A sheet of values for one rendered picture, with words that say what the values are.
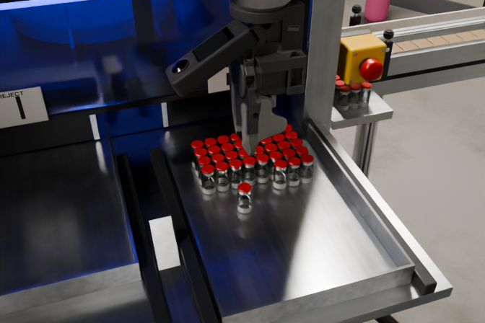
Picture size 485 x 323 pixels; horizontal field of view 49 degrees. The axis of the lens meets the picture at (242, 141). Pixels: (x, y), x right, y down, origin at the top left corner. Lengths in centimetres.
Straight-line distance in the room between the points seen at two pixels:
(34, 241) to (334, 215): 44
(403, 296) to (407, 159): 173
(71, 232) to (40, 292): 13
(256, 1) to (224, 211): 35
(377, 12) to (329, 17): 262
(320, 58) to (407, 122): 177
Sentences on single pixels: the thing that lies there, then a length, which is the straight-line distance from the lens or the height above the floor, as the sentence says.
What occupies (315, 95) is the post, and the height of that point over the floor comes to 95.
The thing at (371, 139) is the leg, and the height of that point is 69.
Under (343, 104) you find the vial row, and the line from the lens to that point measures 106.
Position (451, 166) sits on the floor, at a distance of 247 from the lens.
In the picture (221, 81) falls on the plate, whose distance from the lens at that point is 89.
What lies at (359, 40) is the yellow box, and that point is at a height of 103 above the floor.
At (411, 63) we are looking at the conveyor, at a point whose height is 91.
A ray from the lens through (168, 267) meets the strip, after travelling 76.
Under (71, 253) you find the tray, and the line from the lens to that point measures 81.
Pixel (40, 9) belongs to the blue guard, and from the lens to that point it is 80.
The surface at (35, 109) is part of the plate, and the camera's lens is 87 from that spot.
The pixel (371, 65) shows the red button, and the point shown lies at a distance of 96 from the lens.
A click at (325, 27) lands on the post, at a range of 92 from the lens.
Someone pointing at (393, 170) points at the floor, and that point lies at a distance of 237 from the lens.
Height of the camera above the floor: 146
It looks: 36 degrees down
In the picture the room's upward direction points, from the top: straight up
